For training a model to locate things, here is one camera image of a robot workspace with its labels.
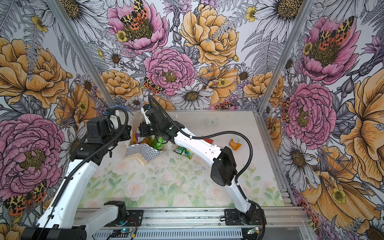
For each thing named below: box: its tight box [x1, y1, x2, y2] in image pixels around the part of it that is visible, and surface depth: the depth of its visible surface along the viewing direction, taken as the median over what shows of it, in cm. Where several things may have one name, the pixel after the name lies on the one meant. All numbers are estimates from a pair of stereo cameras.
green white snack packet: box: [173, 145, 194, 160], surface depth 98 cm
